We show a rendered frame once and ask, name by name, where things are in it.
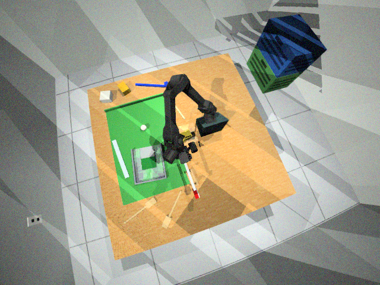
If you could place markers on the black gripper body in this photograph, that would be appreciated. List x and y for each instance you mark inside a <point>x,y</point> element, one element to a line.
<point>192,147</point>

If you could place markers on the green flat mat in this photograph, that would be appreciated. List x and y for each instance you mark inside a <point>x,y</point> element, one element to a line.
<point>125,127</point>

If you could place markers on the white flat bar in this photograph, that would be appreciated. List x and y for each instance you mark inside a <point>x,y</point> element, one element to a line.
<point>121,161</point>

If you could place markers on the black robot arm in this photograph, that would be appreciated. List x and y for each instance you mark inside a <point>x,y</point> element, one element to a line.
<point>181,83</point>

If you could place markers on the white block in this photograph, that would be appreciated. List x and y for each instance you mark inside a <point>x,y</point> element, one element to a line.
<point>106,96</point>

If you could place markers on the red putter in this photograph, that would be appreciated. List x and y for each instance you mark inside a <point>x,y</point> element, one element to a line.
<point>194,188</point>

